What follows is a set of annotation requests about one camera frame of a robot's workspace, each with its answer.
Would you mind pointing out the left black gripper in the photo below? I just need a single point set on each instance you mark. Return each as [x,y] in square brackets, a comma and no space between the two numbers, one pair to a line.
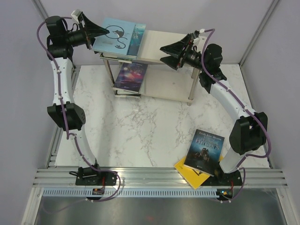
[91,30]

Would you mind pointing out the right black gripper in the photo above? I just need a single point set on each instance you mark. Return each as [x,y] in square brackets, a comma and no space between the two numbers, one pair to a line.
[176,50]

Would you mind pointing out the light blue OS book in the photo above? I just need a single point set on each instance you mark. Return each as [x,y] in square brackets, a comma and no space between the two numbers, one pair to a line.
[118,39]

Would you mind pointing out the teal ocean cover book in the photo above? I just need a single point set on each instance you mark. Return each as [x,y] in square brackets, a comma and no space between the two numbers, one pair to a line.
[136,39]

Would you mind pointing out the green yellow fantasy book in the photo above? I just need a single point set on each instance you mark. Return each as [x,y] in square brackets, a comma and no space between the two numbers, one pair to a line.
[111,56]

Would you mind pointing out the purple Robinson Crusoe book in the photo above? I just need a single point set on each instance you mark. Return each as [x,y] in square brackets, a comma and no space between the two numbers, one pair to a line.
[134,66]

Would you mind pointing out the black Moon and Sixpence book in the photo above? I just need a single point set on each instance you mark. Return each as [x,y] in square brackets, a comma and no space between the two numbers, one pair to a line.
[128,95]

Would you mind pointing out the pale green G book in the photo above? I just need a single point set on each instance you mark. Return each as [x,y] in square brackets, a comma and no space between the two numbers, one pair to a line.
[143,90]

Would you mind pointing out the dark castle cover book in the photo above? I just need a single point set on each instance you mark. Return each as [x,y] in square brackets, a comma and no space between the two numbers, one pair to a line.
[204,152]

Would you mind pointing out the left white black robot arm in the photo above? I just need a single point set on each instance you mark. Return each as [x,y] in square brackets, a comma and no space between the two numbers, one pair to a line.
[64,111]

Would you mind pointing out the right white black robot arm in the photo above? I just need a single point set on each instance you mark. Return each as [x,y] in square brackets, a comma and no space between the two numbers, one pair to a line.
[249,136]

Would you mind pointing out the white two-tier wooden shelf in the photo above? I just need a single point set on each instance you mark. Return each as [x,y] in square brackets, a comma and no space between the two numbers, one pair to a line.
[160,80]

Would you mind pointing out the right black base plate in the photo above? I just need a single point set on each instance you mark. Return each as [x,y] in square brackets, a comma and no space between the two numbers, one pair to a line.
[228,188]

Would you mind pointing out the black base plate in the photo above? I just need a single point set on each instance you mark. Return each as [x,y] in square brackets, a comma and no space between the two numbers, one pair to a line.
[101,178]
[228,188]

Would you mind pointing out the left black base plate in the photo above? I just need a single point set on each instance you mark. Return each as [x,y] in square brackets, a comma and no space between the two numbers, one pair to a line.
[101,178]

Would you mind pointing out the white slotted cable duct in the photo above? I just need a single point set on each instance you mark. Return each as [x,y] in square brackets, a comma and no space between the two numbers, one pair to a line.
[129,192]

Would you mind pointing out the aluminium front frame rail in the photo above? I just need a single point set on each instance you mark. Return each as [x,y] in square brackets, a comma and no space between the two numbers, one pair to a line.
[156,177]

